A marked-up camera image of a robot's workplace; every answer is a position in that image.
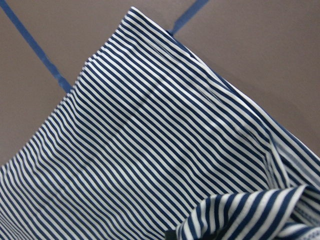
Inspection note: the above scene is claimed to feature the striped polo shirt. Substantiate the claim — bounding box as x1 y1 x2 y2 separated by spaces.
0 7 320 240

